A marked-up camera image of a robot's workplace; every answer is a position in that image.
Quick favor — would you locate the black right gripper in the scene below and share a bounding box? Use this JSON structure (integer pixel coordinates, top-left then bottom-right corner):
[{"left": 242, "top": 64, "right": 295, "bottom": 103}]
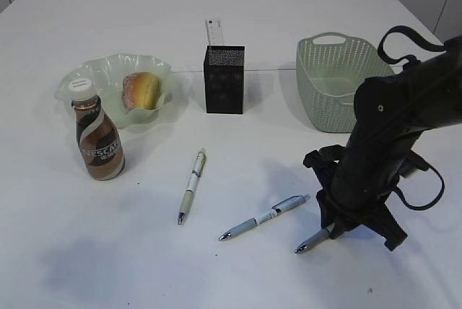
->
[{"left": 303, "top": 145, "right": 407, "bottom": 251}]

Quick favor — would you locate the clear plastic ruler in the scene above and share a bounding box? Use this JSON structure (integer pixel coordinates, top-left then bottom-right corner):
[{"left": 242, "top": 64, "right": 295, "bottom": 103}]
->
[{"left": 205, "top": 18, "right": 225, "bottom": 45}]

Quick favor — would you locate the Nescafe coffee bottle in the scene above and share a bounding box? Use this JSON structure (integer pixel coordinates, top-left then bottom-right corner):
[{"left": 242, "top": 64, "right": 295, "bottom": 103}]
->
[{"left": 68, "top": 78, "right": 125, "bottom": 180}]

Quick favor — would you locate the white pen grey grip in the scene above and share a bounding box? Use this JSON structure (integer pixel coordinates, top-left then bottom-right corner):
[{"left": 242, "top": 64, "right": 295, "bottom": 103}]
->
[{"left": 295, "top": 225, "right": 334, "bottom": 254}]

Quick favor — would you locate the blue clear pen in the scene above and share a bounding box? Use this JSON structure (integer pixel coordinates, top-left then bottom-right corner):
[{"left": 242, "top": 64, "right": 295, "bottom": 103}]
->
[{"left": 218, "top": 194, "right": 310, "bottom": 241}]

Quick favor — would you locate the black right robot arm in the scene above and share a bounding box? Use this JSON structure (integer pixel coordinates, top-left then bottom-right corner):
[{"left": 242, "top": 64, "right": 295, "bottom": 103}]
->
[{"left": 297, "top": 37, "right": 461, "bottom": 253}]

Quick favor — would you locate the green wavy glass plate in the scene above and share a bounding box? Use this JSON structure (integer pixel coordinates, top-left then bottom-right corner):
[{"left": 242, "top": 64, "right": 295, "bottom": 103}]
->
[{"left": 55, "top": 53, "right": 177, "bottom": 129}]

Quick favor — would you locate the green plastic woven basket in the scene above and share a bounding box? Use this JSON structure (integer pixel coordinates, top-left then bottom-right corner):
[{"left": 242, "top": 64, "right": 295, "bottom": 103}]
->
[{"left": 296, "top": 32, "right": 394, "bottom": 134}]

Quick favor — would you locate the black cable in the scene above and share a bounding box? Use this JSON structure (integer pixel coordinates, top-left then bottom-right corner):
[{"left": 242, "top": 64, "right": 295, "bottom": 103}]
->
[{"left": 375, "top": 25, "right": 447, "bottom": 211}]

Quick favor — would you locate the sugared bread roll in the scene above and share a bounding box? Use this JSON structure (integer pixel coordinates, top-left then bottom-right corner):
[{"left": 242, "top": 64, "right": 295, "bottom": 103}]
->
[{"left": 121, "top": 71, "right": 161, "bottom": 111}]

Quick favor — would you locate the black mesh pen holder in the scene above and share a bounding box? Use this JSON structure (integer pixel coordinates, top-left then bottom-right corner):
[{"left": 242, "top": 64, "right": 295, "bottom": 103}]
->
[{"left": 203, "top": 45, "right": 245, "bottom": 115}]

